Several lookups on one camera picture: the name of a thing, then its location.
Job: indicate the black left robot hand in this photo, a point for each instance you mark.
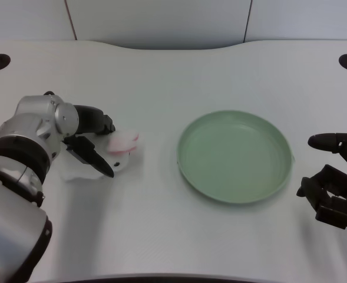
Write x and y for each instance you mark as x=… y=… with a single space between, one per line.
x=92 y=138

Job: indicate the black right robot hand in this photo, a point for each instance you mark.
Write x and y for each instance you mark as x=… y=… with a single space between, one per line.
x=336 y=182

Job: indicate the white rabbit doll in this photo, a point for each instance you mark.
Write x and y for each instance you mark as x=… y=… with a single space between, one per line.
x=117 y=150

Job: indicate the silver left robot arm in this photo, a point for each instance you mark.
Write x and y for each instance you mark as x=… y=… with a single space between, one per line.
x=23 y=174

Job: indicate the green plate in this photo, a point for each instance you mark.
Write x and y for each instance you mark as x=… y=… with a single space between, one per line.
x=235 y=156

